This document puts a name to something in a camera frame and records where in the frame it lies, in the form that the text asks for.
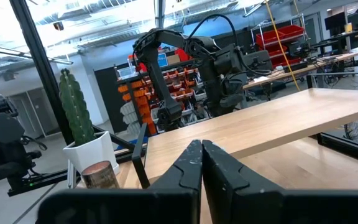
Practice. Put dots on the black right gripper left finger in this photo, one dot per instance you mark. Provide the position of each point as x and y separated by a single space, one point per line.
179 186

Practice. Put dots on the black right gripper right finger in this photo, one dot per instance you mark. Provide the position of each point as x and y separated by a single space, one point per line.
228 193

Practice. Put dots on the orange candle jar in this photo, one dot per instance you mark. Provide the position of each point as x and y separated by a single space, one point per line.
99 175

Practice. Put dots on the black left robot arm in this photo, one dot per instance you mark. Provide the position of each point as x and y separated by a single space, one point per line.
162 81

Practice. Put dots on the shelf with red bins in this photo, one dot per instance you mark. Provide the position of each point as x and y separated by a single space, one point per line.
278 35

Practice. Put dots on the long wooden workbench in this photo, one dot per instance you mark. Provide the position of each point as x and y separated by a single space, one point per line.
291 72

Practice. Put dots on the rack with orange bins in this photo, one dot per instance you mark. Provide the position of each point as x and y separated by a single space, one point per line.
138 93

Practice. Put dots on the white hexagonal plant pot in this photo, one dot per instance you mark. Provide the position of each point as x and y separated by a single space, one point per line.
89 155

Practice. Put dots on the black background monitor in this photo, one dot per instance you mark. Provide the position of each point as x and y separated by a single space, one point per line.
335 21

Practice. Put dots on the green cactus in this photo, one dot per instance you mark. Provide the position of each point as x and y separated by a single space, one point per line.
76 109

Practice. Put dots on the black background robot station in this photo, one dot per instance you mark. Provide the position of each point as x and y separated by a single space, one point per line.
2 130

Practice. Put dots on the wooden shelf with black frame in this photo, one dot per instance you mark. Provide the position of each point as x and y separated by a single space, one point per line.
259 124

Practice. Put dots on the black aluminium table frame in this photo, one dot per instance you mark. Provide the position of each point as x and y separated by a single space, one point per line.
42 62

